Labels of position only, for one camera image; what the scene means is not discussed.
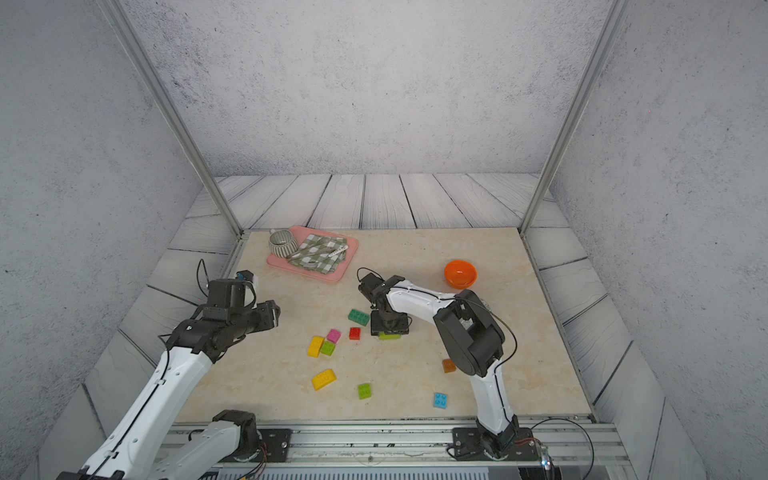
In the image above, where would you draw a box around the lime small lego brick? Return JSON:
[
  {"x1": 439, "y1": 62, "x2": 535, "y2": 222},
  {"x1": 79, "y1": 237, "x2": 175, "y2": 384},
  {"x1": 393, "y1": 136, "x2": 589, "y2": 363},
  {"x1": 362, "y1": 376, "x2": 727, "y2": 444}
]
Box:
[{"x1": 357, "y1": 383, "x2": 372, "y2": 400}]

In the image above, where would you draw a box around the brown small lego brick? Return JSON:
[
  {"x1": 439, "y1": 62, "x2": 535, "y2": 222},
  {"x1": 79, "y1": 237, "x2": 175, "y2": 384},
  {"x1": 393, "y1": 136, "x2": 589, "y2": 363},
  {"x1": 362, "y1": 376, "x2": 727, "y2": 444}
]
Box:
[{"x1": 442, "y1": 359, "x2": 456, "y2": 373}]

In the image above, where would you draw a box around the yellow long lego brick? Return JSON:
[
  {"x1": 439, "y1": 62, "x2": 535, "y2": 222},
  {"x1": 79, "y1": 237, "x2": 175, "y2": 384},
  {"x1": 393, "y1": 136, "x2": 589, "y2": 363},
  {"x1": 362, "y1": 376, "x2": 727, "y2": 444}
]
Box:
[{"x1": 311, "y1": 369, "x2": 337, "y2": 391}]

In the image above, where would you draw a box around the cyan small lego brick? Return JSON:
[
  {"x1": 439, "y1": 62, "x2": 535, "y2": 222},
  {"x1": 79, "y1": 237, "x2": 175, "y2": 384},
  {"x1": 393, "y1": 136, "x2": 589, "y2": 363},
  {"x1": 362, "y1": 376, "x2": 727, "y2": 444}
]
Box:
[{"x1": 433, "y1": 392, "x2": 448, "y2": 410}]

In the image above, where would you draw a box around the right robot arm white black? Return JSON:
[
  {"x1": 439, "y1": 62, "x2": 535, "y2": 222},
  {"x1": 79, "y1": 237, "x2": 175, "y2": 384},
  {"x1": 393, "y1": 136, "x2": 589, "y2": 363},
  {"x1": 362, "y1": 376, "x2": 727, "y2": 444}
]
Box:
[{"x1": 358, "y1": 270, "x2": 519, "y2": 459}]

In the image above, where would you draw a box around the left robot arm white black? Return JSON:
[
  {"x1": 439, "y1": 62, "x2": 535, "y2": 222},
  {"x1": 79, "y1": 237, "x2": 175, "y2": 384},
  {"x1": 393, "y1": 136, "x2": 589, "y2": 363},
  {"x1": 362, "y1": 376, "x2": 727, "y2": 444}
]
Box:
[{"x1": 58, "y1": 270, "x2": 280, "y2": 479}]

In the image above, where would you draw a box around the dark green long lego brick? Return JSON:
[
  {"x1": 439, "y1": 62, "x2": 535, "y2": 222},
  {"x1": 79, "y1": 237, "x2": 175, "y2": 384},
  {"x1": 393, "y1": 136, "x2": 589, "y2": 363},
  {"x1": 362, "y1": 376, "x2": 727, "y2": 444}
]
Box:
[{"x1": 347, "y1": 309, "x2": 370, "y2": 326}]

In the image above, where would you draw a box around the pink small lego brick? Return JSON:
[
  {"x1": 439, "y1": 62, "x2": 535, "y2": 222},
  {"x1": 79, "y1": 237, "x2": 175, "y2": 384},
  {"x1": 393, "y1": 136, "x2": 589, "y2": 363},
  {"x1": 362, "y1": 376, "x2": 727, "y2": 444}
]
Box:
[{"x1": 326, "y1": 329, "x2": 341, "y2": 344}]

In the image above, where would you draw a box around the yellow lego brick upper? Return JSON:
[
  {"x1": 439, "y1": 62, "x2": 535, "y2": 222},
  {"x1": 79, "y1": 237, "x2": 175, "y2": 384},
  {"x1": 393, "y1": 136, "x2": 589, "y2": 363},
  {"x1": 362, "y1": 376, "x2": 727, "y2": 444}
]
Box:
[{"x1": 307, "y1": 336, "x2": 325, "y2": 358}]

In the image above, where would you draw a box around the light green small lego brick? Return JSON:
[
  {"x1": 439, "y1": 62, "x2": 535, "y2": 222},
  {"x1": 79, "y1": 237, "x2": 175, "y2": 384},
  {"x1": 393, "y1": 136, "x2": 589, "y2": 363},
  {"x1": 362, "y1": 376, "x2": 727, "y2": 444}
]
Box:
[{"x1": 320, "y1": 340, "x2": 336, "y2": 356}]

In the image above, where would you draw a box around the striped ceramic cup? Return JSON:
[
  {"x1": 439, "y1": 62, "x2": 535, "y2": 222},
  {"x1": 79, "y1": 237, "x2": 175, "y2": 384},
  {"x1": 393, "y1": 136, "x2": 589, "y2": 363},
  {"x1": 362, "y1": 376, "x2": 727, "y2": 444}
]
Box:
[{"x1": 269, "y1": 229, "x2": 299, "y2": 259}]

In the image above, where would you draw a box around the pink plastic tray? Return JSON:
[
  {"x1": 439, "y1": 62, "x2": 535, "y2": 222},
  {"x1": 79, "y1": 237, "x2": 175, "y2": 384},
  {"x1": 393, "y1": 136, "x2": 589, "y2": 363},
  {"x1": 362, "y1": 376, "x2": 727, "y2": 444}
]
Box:
[{"x1": 266, "y1": 226, "x2": 359, "y2": 283}]

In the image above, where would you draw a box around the green checkered cloth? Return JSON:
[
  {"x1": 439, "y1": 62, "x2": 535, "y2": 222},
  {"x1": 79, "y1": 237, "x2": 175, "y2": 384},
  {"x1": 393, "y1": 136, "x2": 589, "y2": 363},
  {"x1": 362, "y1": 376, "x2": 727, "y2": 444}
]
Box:
[{"x1": 288, "y1": 234, "x2": 348, "y2": 275}]

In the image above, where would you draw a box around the white utensil on cloth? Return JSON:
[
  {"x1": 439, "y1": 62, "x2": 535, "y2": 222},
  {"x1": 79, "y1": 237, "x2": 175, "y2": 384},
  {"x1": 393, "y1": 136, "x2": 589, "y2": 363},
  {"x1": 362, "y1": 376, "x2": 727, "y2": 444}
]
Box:
[{"x1": 319, "y1": 244, "x2": 349, "y2": 258}]

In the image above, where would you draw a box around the orange plastic bowl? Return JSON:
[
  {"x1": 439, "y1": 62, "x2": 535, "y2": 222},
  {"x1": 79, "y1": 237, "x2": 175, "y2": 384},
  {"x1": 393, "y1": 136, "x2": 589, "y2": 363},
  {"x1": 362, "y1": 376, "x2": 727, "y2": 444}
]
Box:
[{"x1": 443, "y1": 260, "x2": 478, "y2": 290}]

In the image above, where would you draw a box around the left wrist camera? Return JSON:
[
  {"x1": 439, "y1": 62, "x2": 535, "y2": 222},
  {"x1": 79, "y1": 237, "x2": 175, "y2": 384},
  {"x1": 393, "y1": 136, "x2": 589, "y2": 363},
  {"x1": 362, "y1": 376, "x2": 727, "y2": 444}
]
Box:
[{"x1": 235, "y1": 270, "x2": 258, "y2": 288}]

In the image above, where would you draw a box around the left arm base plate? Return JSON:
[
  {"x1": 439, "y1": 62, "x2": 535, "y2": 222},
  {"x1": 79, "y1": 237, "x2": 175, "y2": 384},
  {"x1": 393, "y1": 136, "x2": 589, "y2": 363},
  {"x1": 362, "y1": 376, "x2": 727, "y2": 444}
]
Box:
[{"x1": 232, "y1": 427, "x2": 293, "y2": 463}]

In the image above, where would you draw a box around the front aluminium rail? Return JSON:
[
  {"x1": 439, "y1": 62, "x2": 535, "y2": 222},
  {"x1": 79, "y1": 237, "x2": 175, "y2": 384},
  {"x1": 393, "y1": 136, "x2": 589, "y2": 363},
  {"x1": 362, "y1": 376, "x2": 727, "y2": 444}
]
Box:
[{"x1": 107, "y1": 419, "x2": 637, "y2": 480}]

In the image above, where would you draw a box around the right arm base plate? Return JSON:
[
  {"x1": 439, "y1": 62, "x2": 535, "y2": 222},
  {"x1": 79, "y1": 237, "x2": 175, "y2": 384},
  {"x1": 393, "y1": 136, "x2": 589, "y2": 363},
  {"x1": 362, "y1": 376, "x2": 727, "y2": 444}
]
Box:
[{"x1": 447, "y1": 427, "x2": 541, "y2": 462}]

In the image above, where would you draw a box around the left aluminium frame post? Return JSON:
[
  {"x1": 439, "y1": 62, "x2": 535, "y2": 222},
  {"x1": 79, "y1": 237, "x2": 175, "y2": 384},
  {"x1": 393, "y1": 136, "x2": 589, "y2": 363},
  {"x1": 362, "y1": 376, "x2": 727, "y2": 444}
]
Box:
[{"x1": 98, "y1": 0, "x2": 244, "y2": 239}]

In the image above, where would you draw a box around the aluminium frame post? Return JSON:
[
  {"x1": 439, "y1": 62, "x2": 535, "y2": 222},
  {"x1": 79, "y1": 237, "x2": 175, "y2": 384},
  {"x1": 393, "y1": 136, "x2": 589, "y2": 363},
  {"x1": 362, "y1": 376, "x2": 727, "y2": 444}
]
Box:
[
  {"x1": 518, "y1": 0, "x2": 630, "y2": 238},
  {"x1": 98, "y1": 0, "x2": 244, "y2": 239}
]

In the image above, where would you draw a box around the right aluminium frame post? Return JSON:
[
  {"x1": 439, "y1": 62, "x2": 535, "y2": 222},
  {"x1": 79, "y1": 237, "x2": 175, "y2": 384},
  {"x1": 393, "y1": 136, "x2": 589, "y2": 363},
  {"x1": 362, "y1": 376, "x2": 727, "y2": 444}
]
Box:
[{"x1": 518, "y1": 0, "x2": 630, "y2": 238}]

